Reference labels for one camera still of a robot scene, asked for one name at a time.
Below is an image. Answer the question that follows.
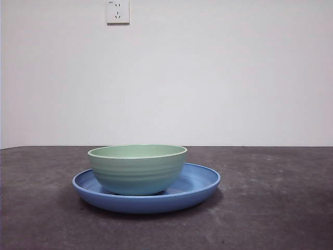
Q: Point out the green ribbed bowl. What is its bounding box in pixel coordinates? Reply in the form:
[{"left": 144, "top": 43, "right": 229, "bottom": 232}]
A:
[{"left": 87, "top": 144, "right": 188, "bottom": 195}]

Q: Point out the blue plate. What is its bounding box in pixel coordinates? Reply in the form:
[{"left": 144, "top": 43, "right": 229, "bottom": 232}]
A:
[{"left": 72, "top": 162, "right": 222, "bottom": 215}]

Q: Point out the white wall socket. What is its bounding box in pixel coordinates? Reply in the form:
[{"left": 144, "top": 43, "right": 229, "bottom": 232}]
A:
[{"left": 107, "top": 0, "right": 130, "bottom": 26}]

